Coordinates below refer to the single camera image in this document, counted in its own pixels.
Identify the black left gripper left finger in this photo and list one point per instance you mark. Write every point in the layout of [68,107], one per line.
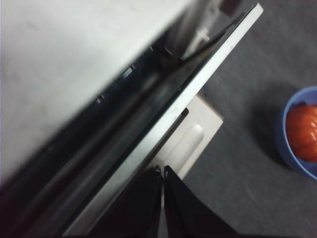
[138,213]

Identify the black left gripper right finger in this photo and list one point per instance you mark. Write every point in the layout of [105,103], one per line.
[188,213]

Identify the blue bowl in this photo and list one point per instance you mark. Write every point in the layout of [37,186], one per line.
[281,138]

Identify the orange pumpkin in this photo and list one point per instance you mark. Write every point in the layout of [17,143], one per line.
[304,134]

